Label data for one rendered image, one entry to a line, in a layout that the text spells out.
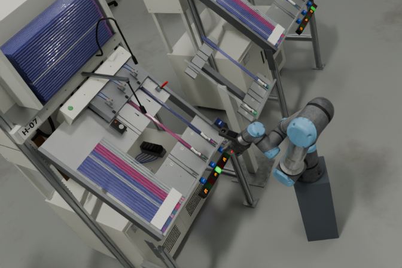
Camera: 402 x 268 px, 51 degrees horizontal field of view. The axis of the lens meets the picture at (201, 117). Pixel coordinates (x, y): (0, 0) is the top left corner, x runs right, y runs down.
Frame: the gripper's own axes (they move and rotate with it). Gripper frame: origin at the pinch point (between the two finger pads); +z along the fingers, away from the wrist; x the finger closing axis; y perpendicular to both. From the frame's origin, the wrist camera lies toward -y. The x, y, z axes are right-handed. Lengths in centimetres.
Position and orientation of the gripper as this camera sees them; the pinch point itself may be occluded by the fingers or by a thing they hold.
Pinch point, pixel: (222, 148)
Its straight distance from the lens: 230.3
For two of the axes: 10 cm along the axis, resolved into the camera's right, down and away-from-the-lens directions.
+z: -4.0, 3.8, 8.4
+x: 4.7, -7.0, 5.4
